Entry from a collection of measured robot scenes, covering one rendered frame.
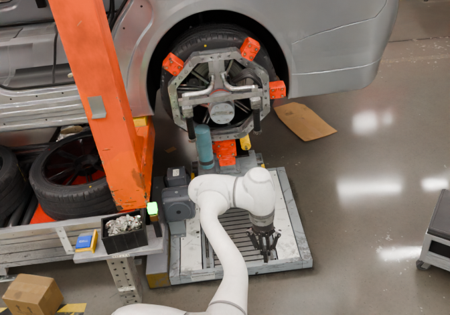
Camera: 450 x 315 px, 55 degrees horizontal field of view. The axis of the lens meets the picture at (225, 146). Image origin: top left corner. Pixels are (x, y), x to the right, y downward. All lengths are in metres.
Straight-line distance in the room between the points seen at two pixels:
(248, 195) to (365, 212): 1.61
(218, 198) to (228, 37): 1.14
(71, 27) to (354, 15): 1.41
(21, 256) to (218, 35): 1.65
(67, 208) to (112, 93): 0.93
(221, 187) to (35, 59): 2.23
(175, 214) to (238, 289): 1.42
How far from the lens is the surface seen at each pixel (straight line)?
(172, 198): 2.46
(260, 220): 1.48
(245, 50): 2.26
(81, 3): 1.76
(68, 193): 2.55
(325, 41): 2.44
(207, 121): 2.57
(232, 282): 1.14
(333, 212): 2.89
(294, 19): 2.35
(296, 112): 3.80
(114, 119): 1.95
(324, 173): 3.17
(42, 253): 2.73
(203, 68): 2.50
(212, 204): 1.38
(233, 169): 2.84
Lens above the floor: 2.03
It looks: 36 degrees down
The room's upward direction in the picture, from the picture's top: 7 degrees counter-clockwise
